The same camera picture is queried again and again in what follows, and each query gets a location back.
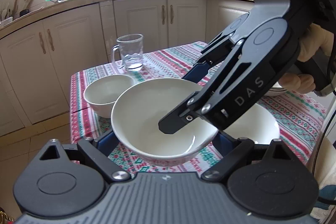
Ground white plate with flower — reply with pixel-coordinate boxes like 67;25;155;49
264;82;287;97

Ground white bowl plain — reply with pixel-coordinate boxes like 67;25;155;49
224;104;280;144

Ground patterned tablecloth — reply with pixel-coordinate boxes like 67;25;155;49
71;42;326;174

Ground right gloved hand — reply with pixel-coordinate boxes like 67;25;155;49
278;23;334;94

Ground white bowl pink flowers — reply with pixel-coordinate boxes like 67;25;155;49
83;75;136;118

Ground clear glass mug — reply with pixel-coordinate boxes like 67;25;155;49
111;34;143;71

